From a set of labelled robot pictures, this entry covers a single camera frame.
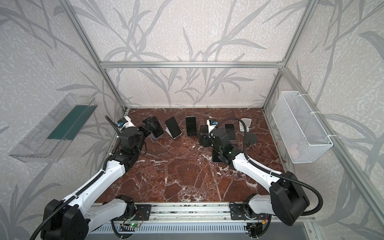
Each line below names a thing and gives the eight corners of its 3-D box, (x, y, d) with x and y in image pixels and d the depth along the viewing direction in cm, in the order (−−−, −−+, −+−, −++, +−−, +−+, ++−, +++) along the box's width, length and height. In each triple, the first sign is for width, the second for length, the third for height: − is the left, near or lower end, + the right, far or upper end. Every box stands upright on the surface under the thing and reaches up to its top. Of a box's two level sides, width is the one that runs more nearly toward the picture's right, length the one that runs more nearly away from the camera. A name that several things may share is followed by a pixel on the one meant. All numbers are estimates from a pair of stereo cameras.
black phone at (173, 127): (174, 138, 104) (171, 126, 93) (168, 133, 107) (165, 121, 96) (181, 133, 106) (178, 121, 96) (175, 128, 109) (172, 116, 99)
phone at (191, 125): (186, 136, 105) (184, 125, 95) (186, 127, 111) (185, 115, 100) (196, 136, 105) (196, 125, 95) (196, 127, 111) (196, 115, 100)
